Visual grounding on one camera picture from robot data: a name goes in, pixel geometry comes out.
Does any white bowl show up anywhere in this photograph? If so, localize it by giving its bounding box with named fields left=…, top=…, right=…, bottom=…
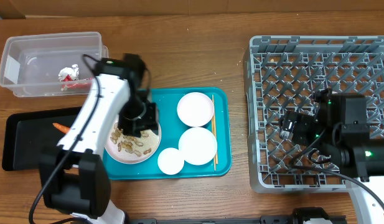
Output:
left=177, top=92, right=214, bottom=127
left=178, top=127, right=213, bottom=166

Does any small white cup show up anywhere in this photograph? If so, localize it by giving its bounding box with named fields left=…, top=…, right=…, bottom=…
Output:
left=157, top=147, right=185, bottom=175

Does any orange carrot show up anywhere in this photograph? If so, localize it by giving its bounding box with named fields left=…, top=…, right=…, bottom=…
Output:
left=53, top=123, right=70, bottom=134

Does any red foil wrapper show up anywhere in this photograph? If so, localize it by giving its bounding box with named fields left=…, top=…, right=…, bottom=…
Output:
left=58, top=64, right=91, bottom=91

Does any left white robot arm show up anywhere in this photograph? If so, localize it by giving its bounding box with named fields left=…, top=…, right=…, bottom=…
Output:
left=28, top=54, right=159, bottom=224

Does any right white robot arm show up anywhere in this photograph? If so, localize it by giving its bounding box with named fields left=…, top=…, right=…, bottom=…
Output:
left=279, top=88, right=384, bottom=223

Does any teal plastic tray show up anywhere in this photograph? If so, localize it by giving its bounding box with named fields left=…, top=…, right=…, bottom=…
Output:
left=103, top=87, right=232, bottom=180

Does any white plate with peanuts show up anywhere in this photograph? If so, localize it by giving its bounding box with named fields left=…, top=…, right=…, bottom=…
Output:
left=105, top=117, right=162, bottom=164

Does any grey dish rack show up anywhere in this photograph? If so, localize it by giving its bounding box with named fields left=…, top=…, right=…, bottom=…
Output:
left=243, top=35, right=384, bottom=194

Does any wooden chopstick left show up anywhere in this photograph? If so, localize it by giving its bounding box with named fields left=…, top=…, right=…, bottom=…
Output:
left=211, top=115, right=217, bottom=171

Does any wooden chopstick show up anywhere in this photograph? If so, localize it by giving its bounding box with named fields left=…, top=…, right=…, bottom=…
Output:
left=212, top=95, right=218, bottom=170
left=211, top=115, right=217, bottom=171

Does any wooden chopstick right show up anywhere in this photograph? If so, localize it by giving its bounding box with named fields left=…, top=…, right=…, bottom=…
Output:
left=212, top=95, right=218, bottom=170

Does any clear plastic bin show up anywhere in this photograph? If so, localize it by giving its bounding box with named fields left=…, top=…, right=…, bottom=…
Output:
left=0, top=32, right=108, bottom=97

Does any black tray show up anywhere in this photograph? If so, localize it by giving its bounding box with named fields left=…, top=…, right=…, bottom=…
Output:
left=2, top=107, right=80, bottom=171

